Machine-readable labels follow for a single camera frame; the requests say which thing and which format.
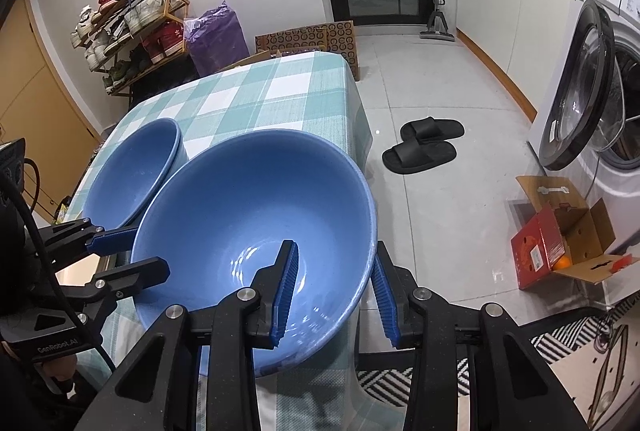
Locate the teal checkered tablecloth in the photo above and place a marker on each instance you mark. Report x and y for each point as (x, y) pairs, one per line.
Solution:
(311, 92)

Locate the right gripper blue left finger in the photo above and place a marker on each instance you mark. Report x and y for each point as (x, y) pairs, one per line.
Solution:
(275, 285)

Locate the red high-top shoes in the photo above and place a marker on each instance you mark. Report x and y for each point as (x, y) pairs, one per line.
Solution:
(165, 41)

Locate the patterned cardboard box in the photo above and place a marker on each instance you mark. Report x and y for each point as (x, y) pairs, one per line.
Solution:
(335, 37)

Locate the left black slipper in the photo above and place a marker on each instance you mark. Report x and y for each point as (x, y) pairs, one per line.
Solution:
(428, 129)

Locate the white washing machine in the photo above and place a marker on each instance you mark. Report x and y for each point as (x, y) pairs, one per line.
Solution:
(587, 127)

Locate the wooden shoe rack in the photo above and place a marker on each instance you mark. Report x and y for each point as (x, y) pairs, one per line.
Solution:
(112, 41)

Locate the red orange fruit box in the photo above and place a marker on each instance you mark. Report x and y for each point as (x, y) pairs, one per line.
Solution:
(565, 237)

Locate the purple plastic bag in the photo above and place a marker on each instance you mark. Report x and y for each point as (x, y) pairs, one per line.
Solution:
(215, 40)

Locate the large blue bowl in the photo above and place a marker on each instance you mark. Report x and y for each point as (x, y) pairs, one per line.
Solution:
(225, 214)

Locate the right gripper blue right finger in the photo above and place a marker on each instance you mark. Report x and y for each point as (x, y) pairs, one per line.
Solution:
(402, 315)

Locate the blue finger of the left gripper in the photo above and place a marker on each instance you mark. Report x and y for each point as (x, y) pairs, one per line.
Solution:
(113, 241)

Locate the yellow wooden door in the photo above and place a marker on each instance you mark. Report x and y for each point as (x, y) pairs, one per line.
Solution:
(34, 108)

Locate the white kitchen cabinet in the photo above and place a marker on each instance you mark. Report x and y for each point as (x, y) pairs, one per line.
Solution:
(519, 41)

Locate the left human hand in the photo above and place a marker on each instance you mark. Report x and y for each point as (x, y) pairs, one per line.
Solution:
(58, 371)

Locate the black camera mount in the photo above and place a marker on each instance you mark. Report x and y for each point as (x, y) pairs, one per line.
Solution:
(13, 155)

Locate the black slipper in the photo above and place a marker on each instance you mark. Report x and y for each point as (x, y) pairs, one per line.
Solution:
(428, 129)
(413, 157)

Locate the right black slipper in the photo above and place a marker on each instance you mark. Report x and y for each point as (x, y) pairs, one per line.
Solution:
(413, 157)

